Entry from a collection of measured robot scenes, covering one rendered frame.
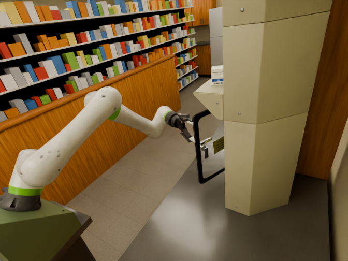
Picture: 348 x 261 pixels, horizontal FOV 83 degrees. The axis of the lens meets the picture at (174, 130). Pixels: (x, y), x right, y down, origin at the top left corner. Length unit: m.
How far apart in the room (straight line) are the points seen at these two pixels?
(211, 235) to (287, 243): 0.29
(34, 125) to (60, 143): 1.50
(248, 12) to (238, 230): 0.80
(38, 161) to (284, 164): 0.93
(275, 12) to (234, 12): 0.10
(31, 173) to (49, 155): 0.08
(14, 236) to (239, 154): 0.87
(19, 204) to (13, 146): 1.34
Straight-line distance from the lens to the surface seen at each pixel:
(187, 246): 0.94
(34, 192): 1.07
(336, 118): 1.10
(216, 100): 0.71
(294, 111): 0.78
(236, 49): 0.64
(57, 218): 1.05
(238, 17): 0.63
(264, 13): 0.62
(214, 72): 0.77
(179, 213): 1.03
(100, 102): 0.94
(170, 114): 1.22
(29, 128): 2.37
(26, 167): 0.89
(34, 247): 1.05
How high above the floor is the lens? 1.75
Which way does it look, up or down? 30 degrees down
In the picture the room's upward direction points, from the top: 9 degrees counter-clockwise
